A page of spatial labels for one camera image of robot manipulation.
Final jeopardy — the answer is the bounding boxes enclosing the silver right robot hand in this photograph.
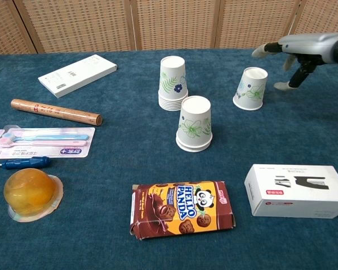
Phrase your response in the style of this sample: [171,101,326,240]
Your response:
[252,33,338,91]

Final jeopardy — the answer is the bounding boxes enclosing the paper cup green blue flowers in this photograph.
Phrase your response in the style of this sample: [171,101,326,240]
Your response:
[232,66,269,111]

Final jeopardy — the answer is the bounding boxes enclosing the paper cup green flower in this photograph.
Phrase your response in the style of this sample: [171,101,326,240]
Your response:
[176,96,214,150]

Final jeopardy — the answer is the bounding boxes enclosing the stack of white paper cups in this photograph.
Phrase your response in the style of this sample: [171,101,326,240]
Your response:
[158,56,189,111]

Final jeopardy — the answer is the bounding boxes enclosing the dark blue table cloth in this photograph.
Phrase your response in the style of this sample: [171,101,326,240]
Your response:
[0,46,338,270]

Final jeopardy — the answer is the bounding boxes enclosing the woven wicker folding screen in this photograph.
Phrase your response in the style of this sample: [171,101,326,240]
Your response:
[0,0,338,55]

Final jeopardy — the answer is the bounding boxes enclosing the white stapler box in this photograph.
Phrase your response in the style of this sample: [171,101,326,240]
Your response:
[244,164,338,219]

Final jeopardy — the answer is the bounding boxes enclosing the Hello Panda biscuit box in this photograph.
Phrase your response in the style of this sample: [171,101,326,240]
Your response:
[129,181,237,241]

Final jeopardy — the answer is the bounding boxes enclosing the flat white cardboard box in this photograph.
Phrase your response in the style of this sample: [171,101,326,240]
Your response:
[37,54,118,98]

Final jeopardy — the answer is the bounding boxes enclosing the brown copper-coloured roll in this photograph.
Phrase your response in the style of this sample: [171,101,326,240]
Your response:
[10,98,103,127]

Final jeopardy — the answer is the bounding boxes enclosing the toothbrush blister pack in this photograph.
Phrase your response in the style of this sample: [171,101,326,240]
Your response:
[0,125,96,160]

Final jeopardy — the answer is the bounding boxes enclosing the orange fruit jelly cup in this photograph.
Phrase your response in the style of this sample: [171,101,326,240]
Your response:
[3,168,64,223]

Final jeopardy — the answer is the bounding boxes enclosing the blue handled screwdriver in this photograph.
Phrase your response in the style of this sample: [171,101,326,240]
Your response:
[0,156,51,170]

